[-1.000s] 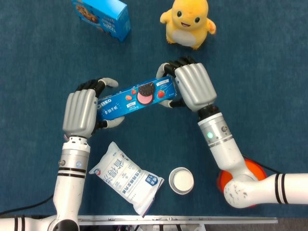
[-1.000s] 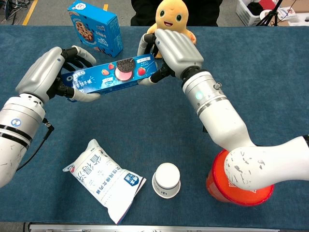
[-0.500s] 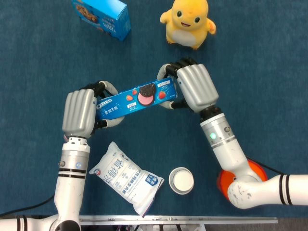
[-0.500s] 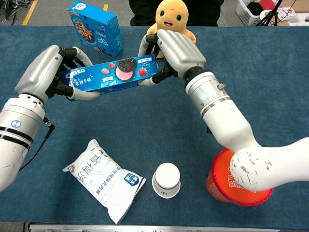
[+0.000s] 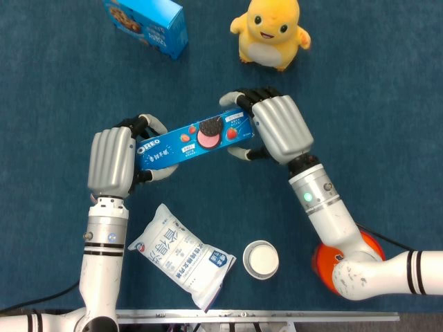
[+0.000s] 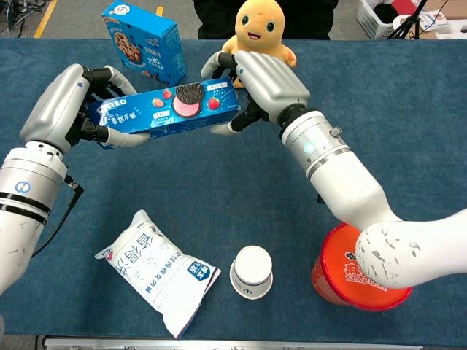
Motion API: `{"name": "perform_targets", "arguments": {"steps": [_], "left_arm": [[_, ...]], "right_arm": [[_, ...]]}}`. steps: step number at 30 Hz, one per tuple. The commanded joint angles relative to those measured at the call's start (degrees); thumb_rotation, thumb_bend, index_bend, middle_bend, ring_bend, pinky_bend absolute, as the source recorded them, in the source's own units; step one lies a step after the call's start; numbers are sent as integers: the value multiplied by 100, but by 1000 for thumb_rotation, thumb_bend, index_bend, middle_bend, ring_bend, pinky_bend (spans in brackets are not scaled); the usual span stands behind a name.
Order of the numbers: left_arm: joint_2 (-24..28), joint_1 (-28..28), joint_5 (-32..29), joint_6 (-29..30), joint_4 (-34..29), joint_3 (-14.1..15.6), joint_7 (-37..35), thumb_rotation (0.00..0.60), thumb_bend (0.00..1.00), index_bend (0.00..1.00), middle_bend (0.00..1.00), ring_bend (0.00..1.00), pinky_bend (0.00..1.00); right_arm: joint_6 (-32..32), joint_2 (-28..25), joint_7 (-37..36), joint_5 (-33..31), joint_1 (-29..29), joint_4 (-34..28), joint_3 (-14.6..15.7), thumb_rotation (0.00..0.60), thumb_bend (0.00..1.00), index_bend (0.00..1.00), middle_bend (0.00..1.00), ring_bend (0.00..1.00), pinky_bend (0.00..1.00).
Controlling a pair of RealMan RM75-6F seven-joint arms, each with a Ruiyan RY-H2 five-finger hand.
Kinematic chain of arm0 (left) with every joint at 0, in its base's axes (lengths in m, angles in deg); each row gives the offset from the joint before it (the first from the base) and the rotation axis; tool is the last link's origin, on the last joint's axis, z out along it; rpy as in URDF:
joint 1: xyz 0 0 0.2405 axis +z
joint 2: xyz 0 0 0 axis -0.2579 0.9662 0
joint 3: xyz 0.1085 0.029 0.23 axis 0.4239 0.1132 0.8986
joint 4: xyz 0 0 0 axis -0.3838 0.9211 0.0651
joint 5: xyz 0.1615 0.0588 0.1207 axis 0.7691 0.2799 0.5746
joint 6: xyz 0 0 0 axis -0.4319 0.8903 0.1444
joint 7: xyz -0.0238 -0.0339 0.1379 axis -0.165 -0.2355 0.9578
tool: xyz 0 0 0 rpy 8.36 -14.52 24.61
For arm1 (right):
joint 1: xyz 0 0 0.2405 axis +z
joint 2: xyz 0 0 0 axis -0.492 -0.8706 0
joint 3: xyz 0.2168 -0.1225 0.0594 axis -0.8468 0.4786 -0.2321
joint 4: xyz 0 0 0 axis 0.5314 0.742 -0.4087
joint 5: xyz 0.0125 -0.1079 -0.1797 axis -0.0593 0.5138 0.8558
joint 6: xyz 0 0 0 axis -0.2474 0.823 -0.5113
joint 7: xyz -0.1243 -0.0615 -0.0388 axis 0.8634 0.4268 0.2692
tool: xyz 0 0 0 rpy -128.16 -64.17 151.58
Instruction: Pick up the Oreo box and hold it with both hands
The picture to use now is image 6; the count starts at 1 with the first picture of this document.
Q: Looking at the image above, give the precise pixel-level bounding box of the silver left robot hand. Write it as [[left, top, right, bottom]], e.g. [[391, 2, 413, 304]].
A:
[[20, 63, 151, 154]]

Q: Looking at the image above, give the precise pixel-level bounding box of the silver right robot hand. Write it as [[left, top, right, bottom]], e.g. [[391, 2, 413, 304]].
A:
[[200, 50, 311, 136]]

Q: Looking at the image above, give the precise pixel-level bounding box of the blue Oreo cookie box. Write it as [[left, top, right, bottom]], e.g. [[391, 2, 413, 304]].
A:
[[85, 77, 241, 151]]

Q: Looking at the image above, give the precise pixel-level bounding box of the yellow plush dinosaur toy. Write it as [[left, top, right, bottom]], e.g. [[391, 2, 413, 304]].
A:
[[221, 0, 298, 89]]

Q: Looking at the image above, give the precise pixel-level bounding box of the person in black clothes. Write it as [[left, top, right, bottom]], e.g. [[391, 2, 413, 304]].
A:
[[192, 0, 339, 40]]

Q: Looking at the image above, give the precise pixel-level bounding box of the teal felt table cloth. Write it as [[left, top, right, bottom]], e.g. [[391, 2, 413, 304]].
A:
[[0, 38, 467, 347]]

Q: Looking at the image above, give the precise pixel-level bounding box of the blue chocolate chip cookie box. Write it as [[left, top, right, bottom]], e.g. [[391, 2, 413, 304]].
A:
[[101, 0, 187, 88]]

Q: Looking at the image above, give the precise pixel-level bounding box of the white plastic laundry basket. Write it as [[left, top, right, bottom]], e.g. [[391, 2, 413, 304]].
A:
[[355, 0, 406, 40]]

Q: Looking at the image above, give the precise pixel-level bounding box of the black tripod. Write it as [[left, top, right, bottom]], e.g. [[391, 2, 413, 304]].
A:
[[387, 0, 430, 40]]

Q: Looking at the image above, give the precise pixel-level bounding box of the white blue printed packet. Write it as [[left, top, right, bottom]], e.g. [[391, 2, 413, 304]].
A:
[[417, 9, 450, 32]]

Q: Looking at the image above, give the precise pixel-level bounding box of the white paper cup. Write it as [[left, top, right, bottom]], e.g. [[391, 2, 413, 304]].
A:
[[229, 245, 274, 300]]

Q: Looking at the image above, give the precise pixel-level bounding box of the white salt bag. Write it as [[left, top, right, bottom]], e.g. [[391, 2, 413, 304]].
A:
[[94, 209, 223, 340]]

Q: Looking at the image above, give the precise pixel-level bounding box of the orange round tub red rim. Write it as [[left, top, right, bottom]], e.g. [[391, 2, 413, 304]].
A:
[[311, 222, 413, 311]]

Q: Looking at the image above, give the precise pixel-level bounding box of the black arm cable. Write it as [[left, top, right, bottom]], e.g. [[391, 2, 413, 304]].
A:
[[31, 174, 85, 258]]

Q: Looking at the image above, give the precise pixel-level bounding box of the aluminium profile rail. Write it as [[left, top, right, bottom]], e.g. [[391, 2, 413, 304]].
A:
[[42, 335, 424, 350]]

